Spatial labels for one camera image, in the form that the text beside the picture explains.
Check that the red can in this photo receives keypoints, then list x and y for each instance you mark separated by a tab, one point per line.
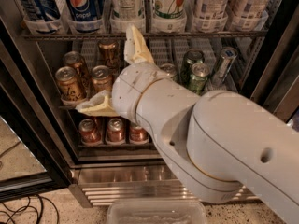
137	133
89	131
115	130

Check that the green can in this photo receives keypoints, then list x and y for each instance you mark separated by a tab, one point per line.
199	75
170	70
191	57

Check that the green can centre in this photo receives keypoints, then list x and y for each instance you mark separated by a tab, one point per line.
170	70

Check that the steel fridge bottom grille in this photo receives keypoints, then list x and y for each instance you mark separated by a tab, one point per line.
102	186

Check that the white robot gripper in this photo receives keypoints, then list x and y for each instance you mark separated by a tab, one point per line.
130	89

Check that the gold can back centre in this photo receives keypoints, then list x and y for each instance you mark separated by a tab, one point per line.
109	50

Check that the green can front right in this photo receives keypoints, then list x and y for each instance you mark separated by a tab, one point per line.
199	75

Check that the clear plastic bin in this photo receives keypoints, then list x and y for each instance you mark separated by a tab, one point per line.
156	211

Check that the silver slim can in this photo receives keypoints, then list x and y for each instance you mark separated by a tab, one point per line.
223	65

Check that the left glass fridge door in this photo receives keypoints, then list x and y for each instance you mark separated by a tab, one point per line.
30	161

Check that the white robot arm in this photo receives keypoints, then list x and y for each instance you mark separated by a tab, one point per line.
215	144

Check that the white 7up can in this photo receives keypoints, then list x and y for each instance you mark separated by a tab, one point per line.
169	9
127	10

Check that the green can back right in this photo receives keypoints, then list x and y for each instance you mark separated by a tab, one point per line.
191	57

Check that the gold can front left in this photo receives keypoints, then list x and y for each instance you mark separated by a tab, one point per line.
69	84

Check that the blue pepsi can left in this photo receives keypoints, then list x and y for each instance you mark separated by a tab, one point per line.
41	10

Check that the top wire shelf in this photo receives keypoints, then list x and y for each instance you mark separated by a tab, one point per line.
71	37

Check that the glass fridge door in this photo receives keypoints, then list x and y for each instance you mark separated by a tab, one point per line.
273	79
30	161

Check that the red can front left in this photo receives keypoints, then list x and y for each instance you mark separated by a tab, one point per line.
89	131

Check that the gold can back left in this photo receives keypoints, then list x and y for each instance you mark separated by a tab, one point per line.
76	60

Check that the blue pepsi can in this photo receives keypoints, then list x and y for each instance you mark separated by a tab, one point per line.
84	10
41	10

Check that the blue pepsi can front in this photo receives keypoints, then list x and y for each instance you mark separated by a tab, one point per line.
84	10

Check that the gold can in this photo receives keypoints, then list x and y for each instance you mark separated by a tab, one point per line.
69	84
76	60
109	50

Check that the right glass fridge door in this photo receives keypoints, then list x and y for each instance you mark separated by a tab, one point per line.
273	79

